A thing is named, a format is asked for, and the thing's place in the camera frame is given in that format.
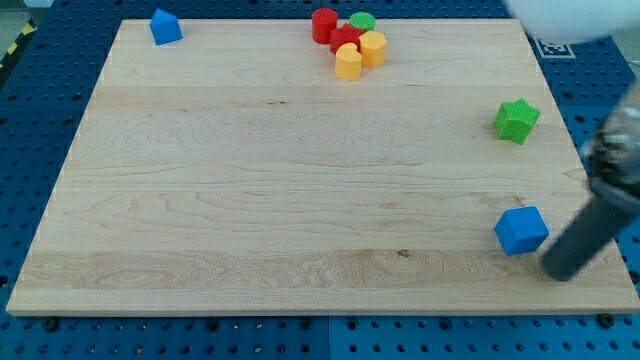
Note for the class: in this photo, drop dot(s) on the blue cube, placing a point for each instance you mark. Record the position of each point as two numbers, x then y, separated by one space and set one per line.
521 230

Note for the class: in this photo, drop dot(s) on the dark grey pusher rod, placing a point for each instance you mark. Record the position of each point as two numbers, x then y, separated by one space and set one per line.
599 221

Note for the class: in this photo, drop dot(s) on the red star block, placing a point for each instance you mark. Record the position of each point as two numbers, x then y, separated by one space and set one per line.
343 35

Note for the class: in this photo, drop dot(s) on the metallic tool mount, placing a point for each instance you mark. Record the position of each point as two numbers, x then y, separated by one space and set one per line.
614 158

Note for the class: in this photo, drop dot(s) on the yellow hexagon block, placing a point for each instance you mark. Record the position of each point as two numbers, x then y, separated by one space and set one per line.
373 46

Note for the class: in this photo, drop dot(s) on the green cylinder block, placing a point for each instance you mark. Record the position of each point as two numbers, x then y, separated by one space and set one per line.
363 20

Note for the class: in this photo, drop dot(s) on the fiducial marker tag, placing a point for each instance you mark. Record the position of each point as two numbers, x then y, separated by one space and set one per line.
550 50

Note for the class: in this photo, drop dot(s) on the black bolt left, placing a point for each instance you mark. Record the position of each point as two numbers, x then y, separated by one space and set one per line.
50 324

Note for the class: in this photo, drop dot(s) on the blue pentagon block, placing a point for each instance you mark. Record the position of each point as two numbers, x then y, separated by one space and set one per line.
165 27

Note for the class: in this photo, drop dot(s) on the green star block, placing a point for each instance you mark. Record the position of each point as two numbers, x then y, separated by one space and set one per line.
514 121

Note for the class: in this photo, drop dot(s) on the red cylinder block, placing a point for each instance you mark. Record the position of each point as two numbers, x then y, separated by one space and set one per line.
323 22

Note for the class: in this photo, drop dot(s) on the black bolt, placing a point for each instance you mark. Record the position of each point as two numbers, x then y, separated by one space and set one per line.
605 320
50 324

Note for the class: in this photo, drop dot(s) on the wooden board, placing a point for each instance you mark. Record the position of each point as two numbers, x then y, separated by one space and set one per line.
232 173

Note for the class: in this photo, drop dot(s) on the black bolt right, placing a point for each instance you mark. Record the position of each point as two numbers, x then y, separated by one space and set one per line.
605 320

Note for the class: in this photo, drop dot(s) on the yellow heart block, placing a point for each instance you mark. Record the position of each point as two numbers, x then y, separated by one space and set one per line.
348 62

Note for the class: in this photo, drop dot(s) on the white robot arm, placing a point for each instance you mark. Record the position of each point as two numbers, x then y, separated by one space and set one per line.
574 22

